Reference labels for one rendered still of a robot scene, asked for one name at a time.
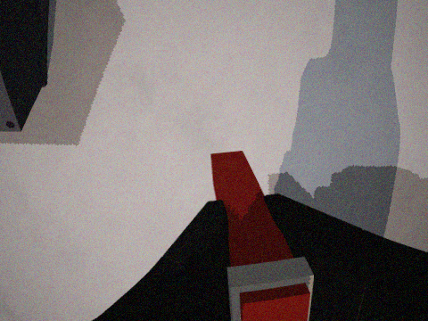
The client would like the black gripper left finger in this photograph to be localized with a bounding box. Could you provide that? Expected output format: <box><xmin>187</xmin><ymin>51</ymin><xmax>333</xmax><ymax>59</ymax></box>
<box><xmin>93</xmin><ymin>200</ymin><xmax>231</xmax><ymax>321</ymax></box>

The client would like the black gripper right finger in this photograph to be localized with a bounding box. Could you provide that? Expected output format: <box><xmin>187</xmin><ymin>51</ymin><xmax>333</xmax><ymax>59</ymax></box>
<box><xmin>263</xmin><ymin>193</ymin><xmax>428</xmax><ymax>321</ymax></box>

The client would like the dark grey sloped panel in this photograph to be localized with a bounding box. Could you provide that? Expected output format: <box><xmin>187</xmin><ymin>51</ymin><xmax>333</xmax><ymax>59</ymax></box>
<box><xmin>0</xmin><ymin>0</ymin><xmax>50</xmax><ymax>132</ymax></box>

